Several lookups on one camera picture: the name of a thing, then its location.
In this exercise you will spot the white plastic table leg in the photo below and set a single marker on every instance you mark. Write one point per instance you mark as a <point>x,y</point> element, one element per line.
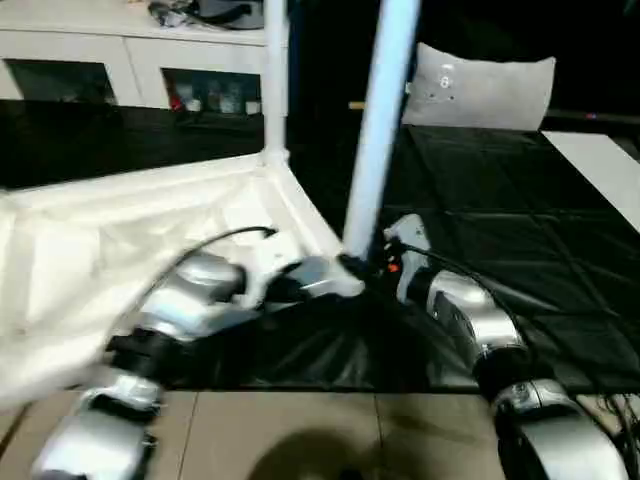
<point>276,75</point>
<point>380,125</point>

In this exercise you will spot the white plastic table top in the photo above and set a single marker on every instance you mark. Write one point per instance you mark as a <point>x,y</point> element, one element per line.
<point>100,225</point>

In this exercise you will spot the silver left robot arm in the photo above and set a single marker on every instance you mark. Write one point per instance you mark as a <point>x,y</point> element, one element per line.
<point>175,310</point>

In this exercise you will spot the black cabinet with gold label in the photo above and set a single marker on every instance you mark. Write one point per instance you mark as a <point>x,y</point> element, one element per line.
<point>325,75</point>

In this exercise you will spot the dark robot foot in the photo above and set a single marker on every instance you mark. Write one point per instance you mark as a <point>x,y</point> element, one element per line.
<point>350,472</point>

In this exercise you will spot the grey cushion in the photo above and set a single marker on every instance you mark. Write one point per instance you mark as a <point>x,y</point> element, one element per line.
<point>480,90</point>

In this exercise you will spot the red packet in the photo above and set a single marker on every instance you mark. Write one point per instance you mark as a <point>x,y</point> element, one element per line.
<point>176,100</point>

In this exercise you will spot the white flat board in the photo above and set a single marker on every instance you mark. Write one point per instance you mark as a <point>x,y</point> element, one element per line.
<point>600,170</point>

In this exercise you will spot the black bar with red light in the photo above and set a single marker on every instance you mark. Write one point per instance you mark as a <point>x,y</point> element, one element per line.
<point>595,117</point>

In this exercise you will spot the white sideboard cabinet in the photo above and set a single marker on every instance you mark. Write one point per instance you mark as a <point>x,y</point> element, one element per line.
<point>100,55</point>

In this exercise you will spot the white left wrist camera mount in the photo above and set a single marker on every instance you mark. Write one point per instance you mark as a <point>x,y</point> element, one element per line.
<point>265,270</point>

